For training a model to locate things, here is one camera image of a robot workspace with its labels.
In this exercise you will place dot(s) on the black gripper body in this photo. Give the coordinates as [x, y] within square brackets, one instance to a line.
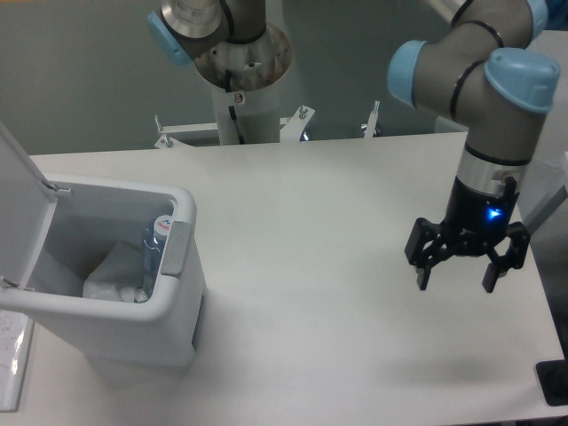
[475, 223]

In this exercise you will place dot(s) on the clear plastic wrapper green print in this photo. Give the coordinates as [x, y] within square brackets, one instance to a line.
[119, 277]

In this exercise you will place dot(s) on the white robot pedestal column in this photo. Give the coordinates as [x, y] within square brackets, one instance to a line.
[248, 77]

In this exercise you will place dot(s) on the crushed clear plastic bottle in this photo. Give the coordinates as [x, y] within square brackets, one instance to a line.
[153, 245]

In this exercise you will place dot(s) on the white trash can open lid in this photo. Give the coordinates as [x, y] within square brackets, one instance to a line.
[56, 229]

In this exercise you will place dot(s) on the laminated paper sheet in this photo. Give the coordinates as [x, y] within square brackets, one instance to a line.
[16, 335]

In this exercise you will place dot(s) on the white metal base bracket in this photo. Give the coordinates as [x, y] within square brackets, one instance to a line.
[291, 129]

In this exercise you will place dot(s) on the black device at table edge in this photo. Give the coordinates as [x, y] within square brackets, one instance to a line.
[552, 376]

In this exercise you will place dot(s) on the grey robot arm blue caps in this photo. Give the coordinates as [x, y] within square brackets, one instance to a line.
[481, 75]

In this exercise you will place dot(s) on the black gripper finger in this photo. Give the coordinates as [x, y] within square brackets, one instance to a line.
[513, 258]
[428, 245]

